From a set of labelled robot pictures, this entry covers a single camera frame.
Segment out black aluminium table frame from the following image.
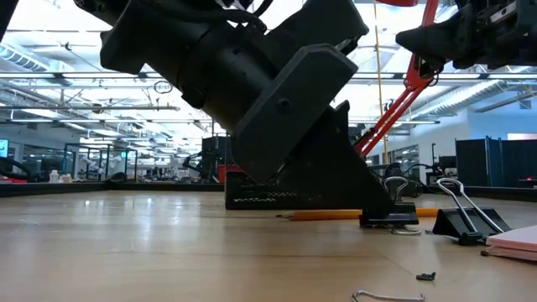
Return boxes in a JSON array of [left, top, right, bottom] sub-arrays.
[[0, 180, 537, 203]]

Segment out black binder clip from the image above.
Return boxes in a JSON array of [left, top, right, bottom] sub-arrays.
[[431, 177, 513, 247], [359, 175, 423, 237]]

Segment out dark blue room divider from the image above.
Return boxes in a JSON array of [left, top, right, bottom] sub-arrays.
[[455, 134, 537, 189]]

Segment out orange-yellow wooden pencil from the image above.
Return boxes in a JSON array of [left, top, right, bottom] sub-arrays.
[[275, 208, 440, 222]]

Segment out black mesh desk organizer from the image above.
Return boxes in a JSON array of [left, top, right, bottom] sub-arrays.
[[224, 163, 398, 211]]

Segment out red desk lamp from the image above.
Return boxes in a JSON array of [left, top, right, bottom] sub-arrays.
[[354, 0, 441, 159]]

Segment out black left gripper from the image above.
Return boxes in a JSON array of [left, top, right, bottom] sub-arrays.
[[232, 43, 394, 220]]

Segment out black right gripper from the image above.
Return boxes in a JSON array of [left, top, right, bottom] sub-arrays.
[[395, 0, 537, 71]]

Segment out yellow hanging cable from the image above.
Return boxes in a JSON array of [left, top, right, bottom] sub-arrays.
[[372, 0, 390, 165]]

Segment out pink sticky note pad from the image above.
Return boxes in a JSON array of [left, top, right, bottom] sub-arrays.
[[480, 224, 537, 263]]

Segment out red box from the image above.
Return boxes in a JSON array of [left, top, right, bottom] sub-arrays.
[[216, 164, 244, 185]]

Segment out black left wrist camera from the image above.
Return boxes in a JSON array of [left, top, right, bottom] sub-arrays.
[[268, 0, 370, 58]]

